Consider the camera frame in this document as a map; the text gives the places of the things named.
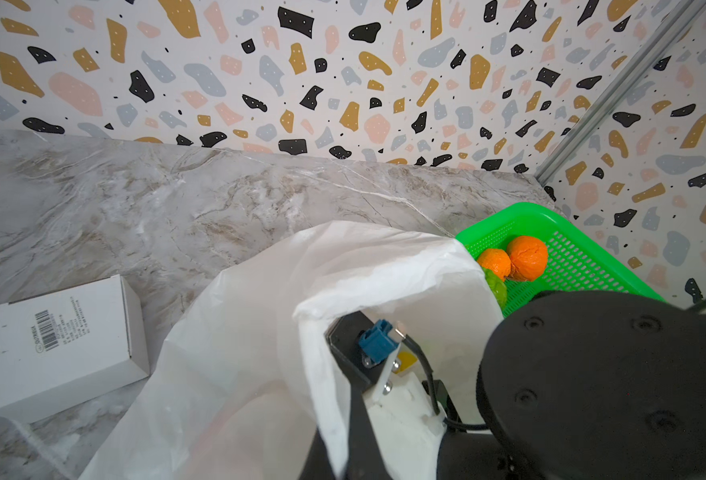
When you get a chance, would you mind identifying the white plastic bag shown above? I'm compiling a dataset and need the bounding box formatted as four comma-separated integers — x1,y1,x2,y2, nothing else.
83,221,503,479

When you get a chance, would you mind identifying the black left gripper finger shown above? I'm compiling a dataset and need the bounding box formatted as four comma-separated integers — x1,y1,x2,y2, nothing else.
299,360,391,479

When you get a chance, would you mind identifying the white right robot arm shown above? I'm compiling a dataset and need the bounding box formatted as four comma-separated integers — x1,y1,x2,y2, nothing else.
436,291,706,479

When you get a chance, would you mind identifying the white cardboard box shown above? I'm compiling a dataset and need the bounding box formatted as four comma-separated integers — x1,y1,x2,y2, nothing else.
0,275,151,423

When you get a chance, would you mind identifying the small orange fruit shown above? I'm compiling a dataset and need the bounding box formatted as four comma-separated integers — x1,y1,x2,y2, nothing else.
477,248,512,281

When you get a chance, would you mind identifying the aluminium right corner post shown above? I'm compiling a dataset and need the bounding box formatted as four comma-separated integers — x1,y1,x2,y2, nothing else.
534,0,706,186

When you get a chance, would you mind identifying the large orange fruit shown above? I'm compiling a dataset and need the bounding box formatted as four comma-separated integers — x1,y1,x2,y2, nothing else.
506,236,548,282

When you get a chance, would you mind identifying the green plastic basket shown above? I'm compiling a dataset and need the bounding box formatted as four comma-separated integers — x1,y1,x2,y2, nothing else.
456,202,662,317

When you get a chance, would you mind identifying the green guava fruit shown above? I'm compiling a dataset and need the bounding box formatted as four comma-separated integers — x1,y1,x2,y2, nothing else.
482,267,508,310

